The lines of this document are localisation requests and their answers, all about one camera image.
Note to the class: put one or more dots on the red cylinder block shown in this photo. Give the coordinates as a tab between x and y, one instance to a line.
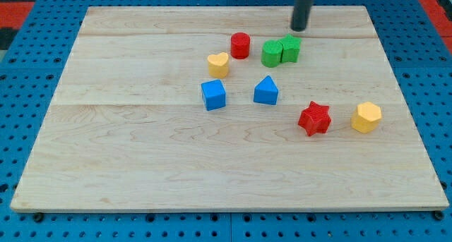
240	45

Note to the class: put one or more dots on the light wooden board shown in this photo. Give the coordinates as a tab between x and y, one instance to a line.
127	129

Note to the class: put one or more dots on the blue cube block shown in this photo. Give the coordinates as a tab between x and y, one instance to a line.
213	94

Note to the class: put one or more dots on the red star block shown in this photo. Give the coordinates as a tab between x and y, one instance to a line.
315	119

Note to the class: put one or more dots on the green star block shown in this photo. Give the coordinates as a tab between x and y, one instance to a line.
291	47

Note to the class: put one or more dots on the blue triangular prism block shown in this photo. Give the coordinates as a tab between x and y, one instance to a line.
266	92

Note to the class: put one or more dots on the yellow heart block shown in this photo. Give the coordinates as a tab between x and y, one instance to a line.
218	65

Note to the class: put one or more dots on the green cylinder block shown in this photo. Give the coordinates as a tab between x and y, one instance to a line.
271	53

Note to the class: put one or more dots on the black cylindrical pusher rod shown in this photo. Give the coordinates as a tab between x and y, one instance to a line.
300	15

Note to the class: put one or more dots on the yellow hexagon block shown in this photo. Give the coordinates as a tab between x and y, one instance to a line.
366	117

